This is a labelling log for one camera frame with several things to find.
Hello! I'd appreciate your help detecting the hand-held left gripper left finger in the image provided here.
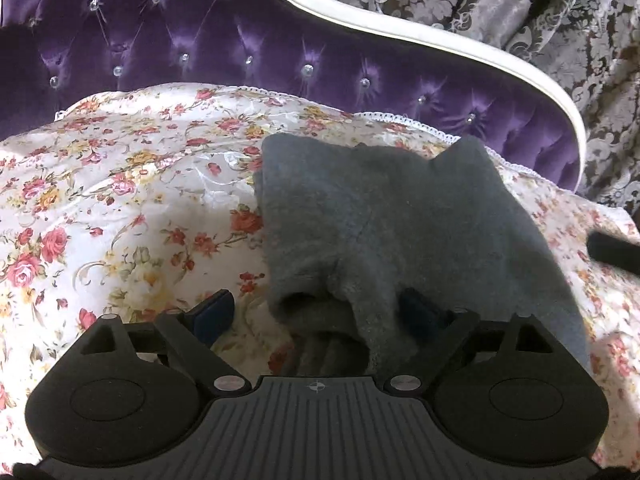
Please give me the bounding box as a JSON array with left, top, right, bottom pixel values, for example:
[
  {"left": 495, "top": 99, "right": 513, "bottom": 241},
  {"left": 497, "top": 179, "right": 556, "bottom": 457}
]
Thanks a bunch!
[{"left": 75, "top": 288, "right": 253, "bottom": 397}]

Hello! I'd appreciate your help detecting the grey patterned curtain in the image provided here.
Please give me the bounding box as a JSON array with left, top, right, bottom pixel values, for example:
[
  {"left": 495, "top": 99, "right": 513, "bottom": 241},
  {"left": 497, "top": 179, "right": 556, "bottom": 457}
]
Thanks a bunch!
[{"left": 279, "top": 0, "right": 640, "bottom": 212}]

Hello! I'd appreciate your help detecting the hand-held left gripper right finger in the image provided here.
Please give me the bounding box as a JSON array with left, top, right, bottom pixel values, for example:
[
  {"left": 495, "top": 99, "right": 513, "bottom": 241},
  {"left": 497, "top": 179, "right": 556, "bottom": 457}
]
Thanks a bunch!
[{"left": 382, "top": 287, "right": 568, "bottom": 397}]

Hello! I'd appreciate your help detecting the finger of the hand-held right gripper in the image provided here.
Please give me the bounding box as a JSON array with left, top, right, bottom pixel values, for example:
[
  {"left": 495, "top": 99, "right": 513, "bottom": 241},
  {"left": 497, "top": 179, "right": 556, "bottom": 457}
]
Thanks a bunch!
[{"left": 587, "top": 230, "right": 640, "bottom": 277}]

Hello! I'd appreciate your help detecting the purple tufted sofa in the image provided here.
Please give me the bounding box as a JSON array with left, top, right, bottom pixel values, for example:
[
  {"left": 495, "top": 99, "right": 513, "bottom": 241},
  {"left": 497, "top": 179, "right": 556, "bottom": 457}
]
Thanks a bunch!
[{"left": 0, "top": 0, "right": 587, "bottom": 194}]

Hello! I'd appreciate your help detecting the floral sofa cover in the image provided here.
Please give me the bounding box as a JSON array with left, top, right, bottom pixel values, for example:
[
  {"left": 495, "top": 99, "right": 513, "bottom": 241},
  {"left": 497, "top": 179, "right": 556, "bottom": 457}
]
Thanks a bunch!
[{"left": 0, "top": 85, "right": 640, "bottom": 472}]

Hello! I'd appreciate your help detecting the grey knit garment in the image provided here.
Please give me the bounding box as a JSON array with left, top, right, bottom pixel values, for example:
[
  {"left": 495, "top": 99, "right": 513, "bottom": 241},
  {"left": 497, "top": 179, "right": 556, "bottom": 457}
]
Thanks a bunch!
[{"left": 252, "top": 132, "right": 594, "bottom": 377}]

